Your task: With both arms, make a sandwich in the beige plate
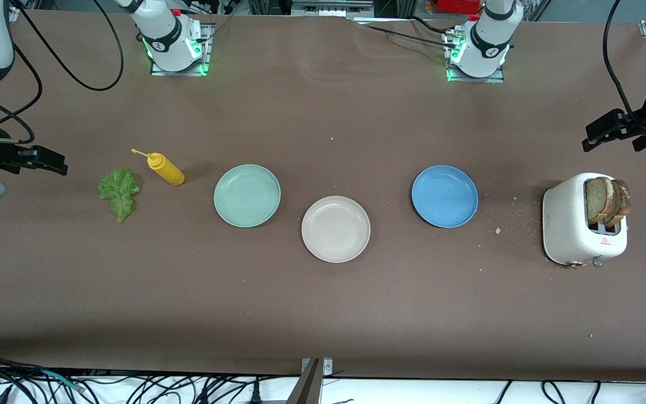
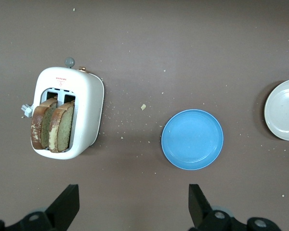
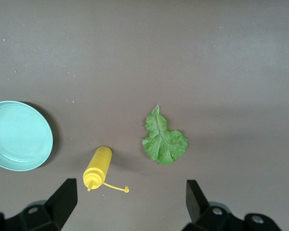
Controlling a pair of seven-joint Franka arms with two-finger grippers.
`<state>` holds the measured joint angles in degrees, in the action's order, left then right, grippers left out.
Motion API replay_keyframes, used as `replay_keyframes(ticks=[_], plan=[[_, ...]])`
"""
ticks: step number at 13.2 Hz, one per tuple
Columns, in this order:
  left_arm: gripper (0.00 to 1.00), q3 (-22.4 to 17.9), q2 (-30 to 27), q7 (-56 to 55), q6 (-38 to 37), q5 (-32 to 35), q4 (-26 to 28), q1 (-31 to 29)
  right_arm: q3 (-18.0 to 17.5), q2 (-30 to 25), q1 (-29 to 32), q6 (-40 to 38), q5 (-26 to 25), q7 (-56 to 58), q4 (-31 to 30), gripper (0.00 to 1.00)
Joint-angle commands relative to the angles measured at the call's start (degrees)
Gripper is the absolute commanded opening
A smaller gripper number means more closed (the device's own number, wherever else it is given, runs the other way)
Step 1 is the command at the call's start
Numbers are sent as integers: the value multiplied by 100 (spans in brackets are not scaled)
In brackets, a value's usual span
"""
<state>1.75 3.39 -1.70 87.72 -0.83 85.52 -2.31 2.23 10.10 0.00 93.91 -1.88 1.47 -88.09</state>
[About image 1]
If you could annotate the brown bread slice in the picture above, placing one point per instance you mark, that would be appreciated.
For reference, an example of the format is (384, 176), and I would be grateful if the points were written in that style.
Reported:
(624, 196)
(596, 199)

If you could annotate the green lettuce leaf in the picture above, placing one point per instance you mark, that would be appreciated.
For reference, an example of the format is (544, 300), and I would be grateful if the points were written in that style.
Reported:
(118, 193)

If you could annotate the yellow mustard squeeze bottle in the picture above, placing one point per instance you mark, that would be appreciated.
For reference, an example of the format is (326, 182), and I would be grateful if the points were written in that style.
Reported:
(169, 171)

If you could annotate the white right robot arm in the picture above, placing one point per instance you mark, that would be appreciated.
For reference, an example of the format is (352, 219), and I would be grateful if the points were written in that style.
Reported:
(169, 42)

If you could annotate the blue plate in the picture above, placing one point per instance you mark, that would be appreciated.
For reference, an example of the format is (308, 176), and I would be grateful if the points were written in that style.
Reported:
(444, 196)

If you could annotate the mint green plate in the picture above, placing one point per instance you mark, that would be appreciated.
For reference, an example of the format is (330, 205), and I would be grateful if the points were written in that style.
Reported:
(247, 196)

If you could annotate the beige plate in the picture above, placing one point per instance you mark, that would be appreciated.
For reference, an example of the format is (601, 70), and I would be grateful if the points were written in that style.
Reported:
(335, 229)

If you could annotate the white toaster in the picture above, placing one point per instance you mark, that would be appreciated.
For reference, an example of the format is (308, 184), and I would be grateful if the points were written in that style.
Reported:
(567, 224)

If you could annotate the red background box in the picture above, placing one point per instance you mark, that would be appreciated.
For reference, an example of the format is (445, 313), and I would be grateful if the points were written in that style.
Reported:
(457, 5)

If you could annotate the grey metal beam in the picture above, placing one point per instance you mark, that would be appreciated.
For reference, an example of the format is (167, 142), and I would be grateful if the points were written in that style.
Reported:
(306, 390)

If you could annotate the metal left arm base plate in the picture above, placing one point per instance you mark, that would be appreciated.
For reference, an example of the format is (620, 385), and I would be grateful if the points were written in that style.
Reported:
(502, 78)

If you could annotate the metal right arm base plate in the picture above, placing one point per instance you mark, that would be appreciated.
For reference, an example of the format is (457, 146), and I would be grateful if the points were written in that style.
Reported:
(206, 56)

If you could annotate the aluminium frame profile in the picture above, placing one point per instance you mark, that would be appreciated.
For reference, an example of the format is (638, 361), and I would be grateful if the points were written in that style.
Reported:
(331, 7)

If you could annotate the metal table edge bracket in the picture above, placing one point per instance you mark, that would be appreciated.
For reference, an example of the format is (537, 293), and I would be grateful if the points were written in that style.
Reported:
(327, 367)

